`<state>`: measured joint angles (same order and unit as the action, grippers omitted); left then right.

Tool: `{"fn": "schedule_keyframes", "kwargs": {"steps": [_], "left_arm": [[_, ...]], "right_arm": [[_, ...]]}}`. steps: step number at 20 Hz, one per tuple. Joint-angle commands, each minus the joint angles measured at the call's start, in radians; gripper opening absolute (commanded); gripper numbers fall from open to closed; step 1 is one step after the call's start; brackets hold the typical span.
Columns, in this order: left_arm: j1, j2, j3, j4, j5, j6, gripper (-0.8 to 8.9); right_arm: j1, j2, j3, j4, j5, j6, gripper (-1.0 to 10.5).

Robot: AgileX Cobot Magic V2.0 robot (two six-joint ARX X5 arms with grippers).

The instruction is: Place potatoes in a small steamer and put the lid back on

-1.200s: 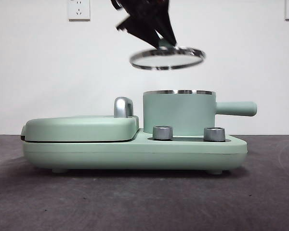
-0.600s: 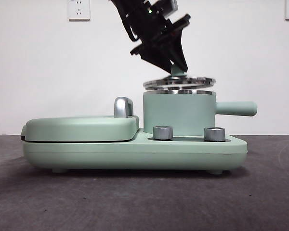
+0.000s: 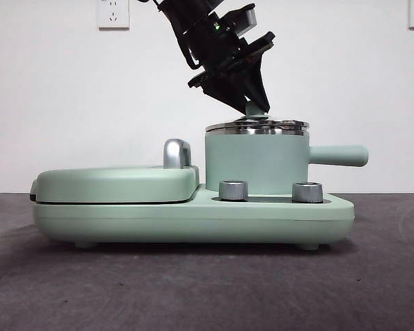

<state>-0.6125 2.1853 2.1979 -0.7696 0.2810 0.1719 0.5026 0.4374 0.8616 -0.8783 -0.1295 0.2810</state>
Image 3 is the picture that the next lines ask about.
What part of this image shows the glass pot lid green knob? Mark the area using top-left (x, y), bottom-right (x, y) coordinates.
top-left (205, 99), bottom-right (310, 137)

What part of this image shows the silver control knob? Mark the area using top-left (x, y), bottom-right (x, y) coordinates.
top-left (219, 179), bottom-right (248, 201)
top-left (292, 181), bottom-right (324, 203)

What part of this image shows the mint green breakfast maker base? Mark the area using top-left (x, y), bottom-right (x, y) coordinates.
top-left (32, 184), bottom-right (355, 251)

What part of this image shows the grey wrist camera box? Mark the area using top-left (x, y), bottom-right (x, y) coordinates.
top-left (231, 3), bottom-right (259, 36)

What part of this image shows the mint green pot with handle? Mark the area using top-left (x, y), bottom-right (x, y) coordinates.
top-left (204, 132), bottom-right (370, 193)

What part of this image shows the chrome grill lid handle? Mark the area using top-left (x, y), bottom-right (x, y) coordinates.
top-left (163, 139), bottom-right (193, 170)

